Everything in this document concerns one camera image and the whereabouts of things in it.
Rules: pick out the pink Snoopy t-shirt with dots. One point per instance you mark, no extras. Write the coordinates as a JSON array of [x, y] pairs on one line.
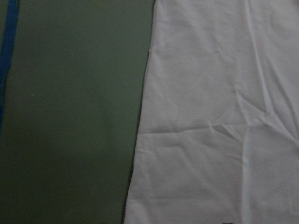
[[218, 138]]

